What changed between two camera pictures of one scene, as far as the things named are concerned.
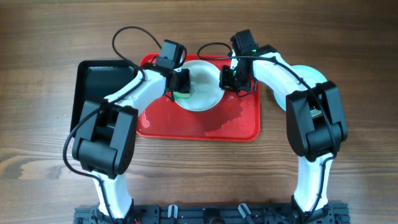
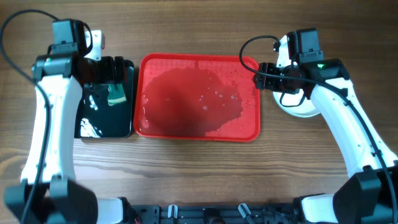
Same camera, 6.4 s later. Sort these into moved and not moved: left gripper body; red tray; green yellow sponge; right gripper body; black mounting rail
Moved: left gripper body; right gripper body; green yellow sponge
Not moved: red tray; black mounting rail
